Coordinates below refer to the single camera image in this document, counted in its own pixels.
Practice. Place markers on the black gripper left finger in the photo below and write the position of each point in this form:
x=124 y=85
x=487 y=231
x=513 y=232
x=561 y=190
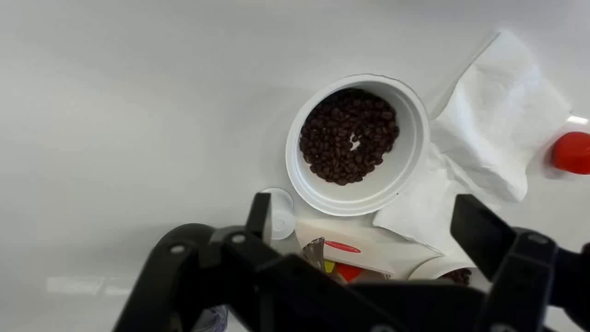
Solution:
x=204 y=277

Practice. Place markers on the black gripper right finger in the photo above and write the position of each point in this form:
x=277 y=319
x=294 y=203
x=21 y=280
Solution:
x=522 y=269

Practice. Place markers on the white cup with beans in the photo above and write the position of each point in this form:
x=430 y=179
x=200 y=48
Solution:
x=440 y=269

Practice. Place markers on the bottle with red cap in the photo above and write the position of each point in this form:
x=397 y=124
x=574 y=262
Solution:
x=572 y=151

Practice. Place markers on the white paper napkin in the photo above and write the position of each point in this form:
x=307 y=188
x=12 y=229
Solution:
x=499 y=122

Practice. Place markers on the white box red yellow print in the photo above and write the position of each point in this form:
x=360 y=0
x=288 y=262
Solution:
x=369 y=242

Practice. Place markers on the dark coffee beans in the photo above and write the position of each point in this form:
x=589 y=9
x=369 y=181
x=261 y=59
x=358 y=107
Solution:
x=344 y=135

